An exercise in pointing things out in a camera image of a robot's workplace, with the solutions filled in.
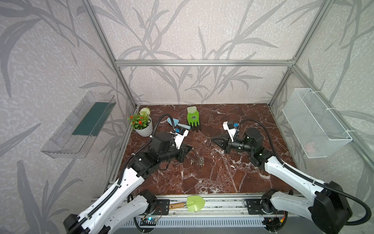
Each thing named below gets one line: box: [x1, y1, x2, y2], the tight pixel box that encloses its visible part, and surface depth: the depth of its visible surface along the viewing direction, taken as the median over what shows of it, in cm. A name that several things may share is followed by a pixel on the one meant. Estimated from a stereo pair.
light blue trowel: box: [166, 117, 192, 130], surface depth 109 cm
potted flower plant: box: [127, 107, 153, 137], surface depth 95 cm
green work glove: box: [187, 105, 202, 133], surface depth 114 cm
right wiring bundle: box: [261, 210, 288, 233], surface depth 72 cm
